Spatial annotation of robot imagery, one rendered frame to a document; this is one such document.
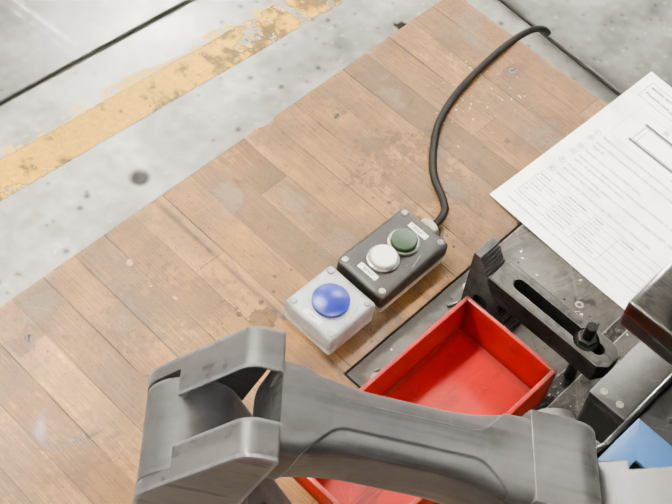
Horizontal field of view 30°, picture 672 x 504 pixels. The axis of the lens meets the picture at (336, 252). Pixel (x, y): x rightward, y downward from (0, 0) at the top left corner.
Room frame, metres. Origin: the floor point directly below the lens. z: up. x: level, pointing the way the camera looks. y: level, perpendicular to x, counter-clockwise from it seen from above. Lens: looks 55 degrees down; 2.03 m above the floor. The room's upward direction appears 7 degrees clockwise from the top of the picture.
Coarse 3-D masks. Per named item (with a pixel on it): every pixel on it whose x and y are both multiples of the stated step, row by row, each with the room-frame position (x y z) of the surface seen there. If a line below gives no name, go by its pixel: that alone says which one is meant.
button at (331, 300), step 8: (320, 288) 0.71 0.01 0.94; (328, 288) 0.71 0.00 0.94; (336, 288) 0.71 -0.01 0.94; (344, 288) 0.71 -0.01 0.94; (312, 296) 0.70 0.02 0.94; (320, 296) 0.70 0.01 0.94; (328, 296) 0.70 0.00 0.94; (336, 296) 0.70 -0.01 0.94; (344, 296) 0.70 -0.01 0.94; (312, 304) 0.69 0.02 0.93; (320, 304) 0.69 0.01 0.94; (328, 304) 0.69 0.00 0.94; (336, 304) 0.69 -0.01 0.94; (344, 304) 0.69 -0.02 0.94; (320, 312) 0.68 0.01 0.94; (328, 312) 0.68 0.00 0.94; (336, 312) 0.68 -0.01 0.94; (344, 312) 0.68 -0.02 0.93
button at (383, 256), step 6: (378, 246) 0.77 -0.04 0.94; (384, 246) 0.77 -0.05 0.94; (390, 246) 0.77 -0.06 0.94; (372, 252) 0.76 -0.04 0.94; (378, 252) 0.76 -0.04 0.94; (384, 252) 0.76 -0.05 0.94; (390, 252) 0.76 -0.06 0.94; (396, 252) 0.76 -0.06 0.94; (372, 258) 0.75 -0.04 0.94; (378, 258) 0.75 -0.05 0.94; (384, 258) 0.75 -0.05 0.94; (390, 258) 0.75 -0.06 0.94; (396, 258) 0.76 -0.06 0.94; (378, 264) 0.74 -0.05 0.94; (384, 264) 0.75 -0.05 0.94; (390, 264) 0.75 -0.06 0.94
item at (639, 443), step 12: (636, 420) 0.57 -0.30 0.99; (624, 432) 0.56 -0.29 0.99; (636, 432) 0.56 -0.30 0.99; (648, 432) 0.56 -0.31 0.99; (612, 444) 0.54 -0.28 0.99; (624, 444) 0.54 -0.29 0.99; (636, 444) 0.55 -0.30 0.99; (648, 444) 0.55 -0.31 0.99; (660, 444) 0.55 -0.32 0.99; (600, 456) 0.53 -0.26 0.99; (612, 456) 0.53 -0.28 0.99; (624, 456) 0.53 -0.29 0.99; (636, 456) 0.53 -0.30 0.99; (648, 456) 0.53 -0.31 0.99; (660, 456) 0.54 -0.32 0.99
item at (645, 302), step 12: (660, 276) 0.63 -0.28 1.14; (648, 288) 0.62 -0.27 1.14; (660, 288) 0.62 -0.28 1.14; (636, 300) 0.60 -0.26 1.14; (648, 300) 0.60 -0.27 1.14; (660, 300) 0.61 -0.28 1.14; (624, 312) 0.60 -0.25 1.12; (636, 312) 0.60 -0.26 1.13; (648, 312) 0.59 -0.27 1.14; (660, 312) 0.59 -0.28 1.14; (624, 324) 0.60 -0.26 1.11; (636, 324) 0.59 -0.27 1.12; (648, 324) 0.59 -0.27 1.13; (660, 324) 0.58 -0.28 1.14; (636, 336) 0.59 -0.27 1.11; (648, 336) 0.58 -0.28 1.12; (660, 336) 0.58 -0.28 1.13; (660, 348) 0.57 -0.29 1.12
